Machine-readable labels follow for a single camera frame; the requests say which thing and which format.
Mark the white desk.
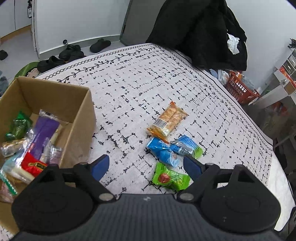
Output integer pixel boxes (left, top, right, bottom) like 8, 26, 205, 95
248, 69, 295, 109

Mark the orange cracker packet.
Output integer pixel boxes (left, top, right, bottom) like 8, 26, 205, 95
147, 101, 189, 144

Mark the red plastic basket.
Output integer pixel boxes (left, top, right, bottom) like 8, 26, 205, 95
225, 71, 260, 105

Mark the green cartoon floor mat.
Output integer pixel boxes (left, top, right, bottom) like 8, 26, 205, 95
15, 61, 39, 78

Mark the orange snack packet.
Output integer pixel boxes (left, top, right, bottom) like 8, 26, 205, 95
0, 181, 19, 203

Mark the black clog shoe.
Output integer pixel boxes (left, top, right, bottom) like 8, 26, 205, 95
58, 44, 81, 61
37, 56, 65, 73

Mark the brown cardboard box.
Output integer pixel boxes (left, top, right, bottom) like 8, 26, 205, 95
1, 77, 96, 235

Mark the white paper on clothes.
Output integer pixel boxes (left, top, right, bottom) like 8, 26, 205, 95
227, 34, 240, 55

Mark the dark green snack packet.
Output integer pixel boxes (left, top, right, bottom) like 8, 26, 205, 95
5, 111, 33, 141

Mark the red candy bar wrapper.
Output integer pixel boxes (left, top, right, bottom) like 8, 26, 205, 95
21, 153, 48, 177

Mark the patterned white bed blanket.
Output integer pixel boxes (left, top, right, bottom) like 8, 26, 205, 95
0, 43, 296, 241

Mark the clear white snack packet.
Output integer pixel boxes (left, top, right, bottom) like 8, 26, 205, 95
1, 152, 34, 184

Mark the white drawer organizer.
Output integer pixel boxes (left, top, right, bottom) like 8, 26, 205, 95
283, 49, 296, 81

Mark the purple snack bag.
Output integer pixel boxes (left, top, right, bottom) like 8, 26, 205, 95
28, 109, 62, 160

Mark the light green snack packet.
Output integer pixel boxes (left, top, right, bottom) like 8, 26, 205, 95
152, 163, 191, 192

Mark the black slipper by wall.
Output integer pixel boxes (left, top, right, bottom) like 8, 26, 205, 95
90, 39, 111, 53

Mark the green pastry packet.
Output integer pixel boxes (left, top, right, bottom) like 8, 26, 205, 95
1, 138, 28, 158

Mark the blue green snack packet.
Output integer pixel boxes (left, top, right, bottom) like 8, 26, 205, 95
170, 135, 203, 159

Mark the black clothes pile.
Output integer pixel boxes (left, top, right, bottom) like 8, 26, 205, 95
147, 1, 247, 71

